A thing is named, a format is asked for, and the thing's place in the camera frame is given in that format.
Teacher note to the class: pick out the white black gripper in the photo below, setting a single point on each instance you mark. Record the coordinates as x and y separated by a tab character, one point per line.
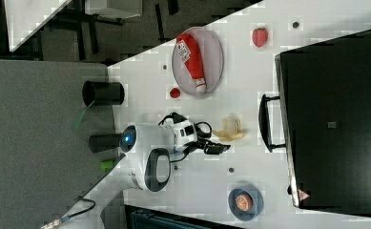
186	133

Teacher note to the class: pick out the peeled plush banana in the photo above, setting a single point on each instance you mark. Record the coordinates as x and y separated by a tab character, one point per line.
231	130

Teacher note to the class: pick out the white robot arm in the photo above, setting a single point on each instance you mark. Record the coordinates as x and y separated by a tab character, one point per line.
147	153

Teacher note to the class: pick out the plush orange slice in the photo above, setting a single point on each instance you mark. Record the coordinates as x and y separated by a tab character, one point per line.
244	202

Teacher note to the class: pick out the dark blue bowl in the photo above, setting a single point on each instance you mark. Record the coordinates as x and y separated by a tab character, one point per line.
254	194

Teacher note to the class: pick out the grey round plate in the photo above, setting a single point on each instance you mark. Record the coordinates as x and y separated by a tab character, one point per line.
213	61

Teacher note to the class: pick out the red plush ketchup bottle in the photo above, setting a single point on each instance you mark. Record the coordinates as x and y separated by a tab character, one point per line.
189	52

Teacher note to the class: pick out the green marker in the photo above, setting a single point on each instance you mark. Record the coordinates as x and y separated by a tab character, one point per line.
107	165

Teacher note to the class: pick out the large red plush strawberry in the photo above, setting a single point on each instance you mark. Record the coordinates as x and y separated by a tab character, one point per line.
260	37

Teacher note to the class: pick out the black cylinder cup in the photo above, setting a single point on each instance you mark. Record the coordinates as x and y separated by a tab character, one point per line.
102	93

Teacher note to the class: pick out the black cylinder post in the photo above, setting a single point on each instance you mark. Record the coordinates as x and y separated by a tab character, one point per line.
101	143

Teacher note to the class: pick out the black oven with handle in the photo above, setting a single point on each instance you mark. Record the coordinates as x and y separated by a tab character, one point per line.
324	92

